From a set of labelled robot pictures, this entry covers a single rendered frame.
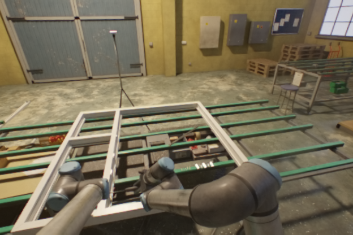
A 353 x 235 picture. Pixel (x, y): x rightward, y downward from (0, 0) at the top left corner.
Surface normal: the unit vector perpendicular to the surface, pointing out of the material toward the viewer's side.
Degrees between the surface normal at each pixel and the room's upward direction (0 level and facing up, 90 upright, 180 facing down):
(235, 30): 90
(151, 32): 90
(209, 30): 90
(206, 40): 90
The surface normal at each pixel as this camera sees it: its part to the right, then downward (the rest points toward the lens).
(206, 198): -0.61, -0.47
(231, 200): -0.14, -0.36
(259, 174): 0.20, -0.70
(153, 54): 0.22, 0.45
